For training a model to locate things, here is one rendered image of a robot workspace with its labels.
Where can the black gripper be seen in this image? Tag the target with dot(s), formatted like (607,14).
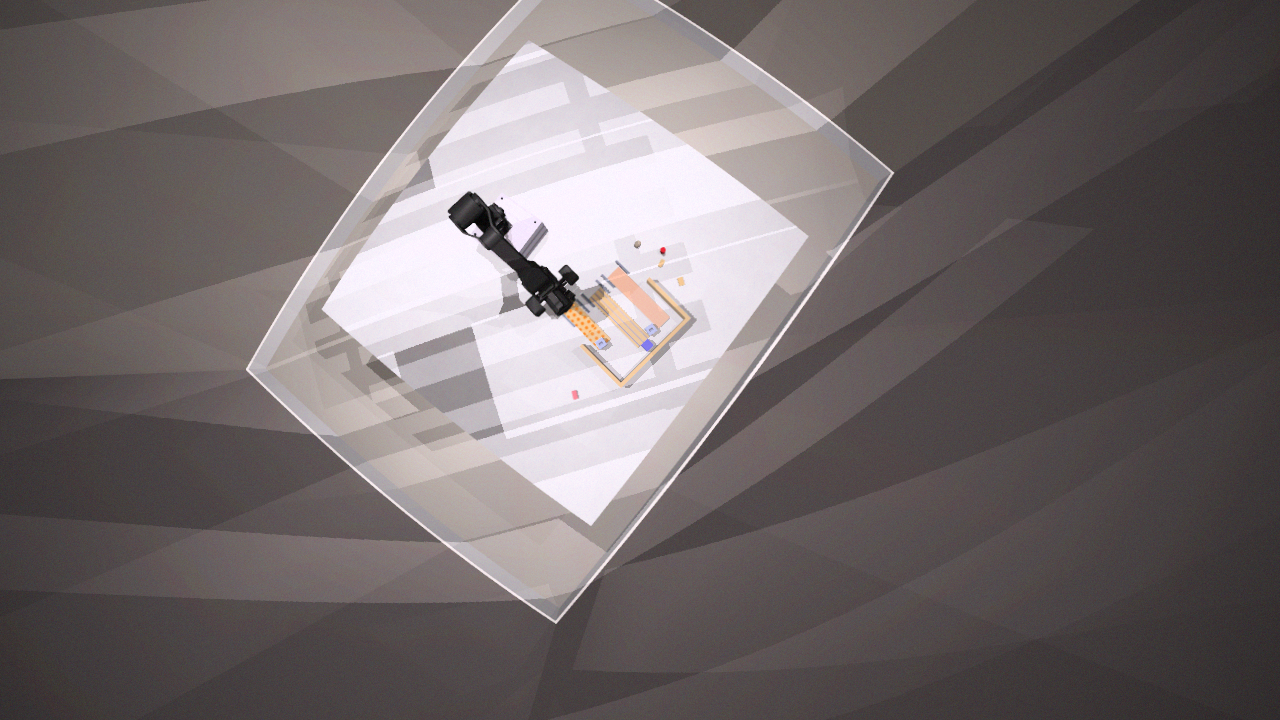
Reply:
(567,274)

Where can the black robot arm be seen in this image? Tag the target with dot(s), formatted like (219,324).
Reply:
(492,221)

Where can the orange polka-dotted strip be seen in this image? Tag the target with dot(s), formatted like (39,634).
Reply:
(581,320)

